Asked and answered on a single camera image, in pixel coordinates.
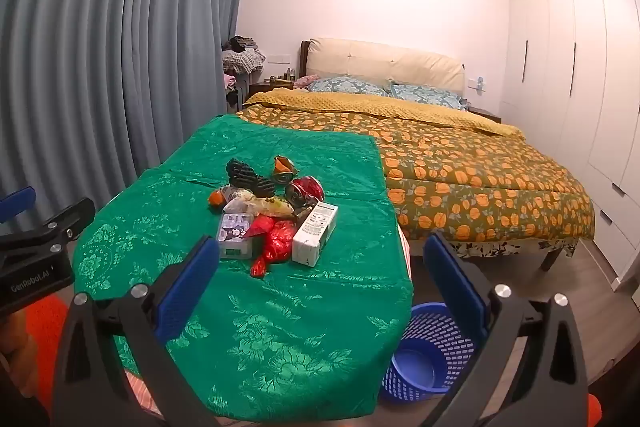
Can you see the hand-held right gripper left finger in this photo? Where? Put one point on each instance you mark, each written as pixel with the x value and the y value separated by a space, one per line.
pixel 187 292

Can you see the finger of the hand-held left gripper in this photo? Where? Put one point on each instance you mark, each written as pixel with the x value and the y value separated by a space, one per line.
pixel 65 219
pixel 17 204

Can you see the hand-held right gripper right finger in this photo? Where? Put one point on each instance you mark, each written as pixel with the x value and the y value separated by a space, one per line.
pixel 457 287

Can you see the blue plastic basket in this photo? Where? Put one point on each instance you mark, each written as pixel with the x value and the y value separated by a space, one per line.
pixel 425 357

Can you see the orange snack packet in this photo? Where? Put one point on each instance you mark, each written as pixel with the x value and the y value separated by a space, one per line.
pixel 216 199

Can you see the red plastic bag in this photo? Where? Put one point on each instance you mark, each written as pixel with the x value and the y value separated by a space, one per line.
pixel 277 239

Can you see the white yellow snack packet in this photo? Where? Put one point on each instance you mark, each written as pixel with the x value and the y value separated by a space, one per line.
pixel 240 201

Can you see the green yellow snack packet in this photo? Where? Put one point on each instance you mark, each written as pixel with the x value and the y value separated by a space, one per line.
pixel 275 206

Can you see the white drink carton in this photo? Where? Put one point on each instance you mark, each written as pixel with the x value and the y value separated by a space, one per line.
pixel 312 232

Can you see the crushed orange drink can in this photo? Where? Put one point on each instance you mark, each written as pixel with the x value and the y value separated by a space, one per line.
pixel 284 168

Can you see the crushed red drink can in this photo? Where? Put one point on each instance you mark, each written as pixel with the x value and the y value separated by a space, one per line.
pixel 307 189

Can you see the person's orange clothing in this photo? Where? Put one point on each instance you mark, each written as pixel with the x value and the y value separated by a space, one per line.
pixel 47 322

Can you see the floral bed skirt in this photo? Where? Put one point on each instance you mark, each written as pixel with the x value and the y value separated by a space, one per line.
pixel 500 247

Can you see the green patterned tablecloth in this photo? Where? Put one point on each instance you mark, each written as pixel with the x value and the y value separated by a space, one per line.
pixel 280 322

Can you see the olive quilt with orange flowers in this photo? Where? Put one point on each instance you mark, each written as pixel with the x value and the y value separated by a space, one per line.
pixel 475 177

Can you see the pink striped cloth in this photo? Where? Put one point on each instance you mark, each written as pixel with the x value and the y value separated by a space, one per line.
pixel 142 394

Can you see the dark wooden nightstand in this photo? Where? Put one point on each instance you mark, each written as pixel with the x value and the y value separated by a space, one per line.
pixel 267 88
pixel 484 113

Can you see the grey blue curtain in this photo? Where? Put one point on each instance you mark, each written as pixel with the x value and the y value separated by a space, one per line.
pixel 115 47

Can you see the teal patterned pillow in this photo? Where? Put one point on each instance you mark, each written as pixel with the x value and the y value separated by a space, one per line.
pixel 345 85
pixel 425 96

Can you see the yellow blanket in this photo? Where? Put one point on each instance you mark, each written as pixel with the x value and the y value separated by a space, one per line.
pixel 380 107

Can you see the white wardrobe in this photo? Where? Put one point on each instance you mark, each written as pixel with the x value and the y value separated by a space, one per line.
pixel 575 82

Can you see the bed with beige headboard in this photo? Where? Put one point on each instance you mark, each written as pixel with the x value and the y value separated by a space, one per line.
pixel 380 62

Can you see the pile of clothes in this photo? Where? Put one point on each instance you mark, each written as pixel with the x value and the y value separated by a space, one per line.
pixel 242 54

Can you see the wall socket with plug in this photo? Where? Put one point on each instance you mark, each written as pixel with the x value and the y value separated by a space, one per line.
pixel 477 84

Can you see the white wall switch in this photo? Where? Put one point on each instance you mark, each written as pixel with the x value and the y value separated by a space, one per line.
pixel 277 59

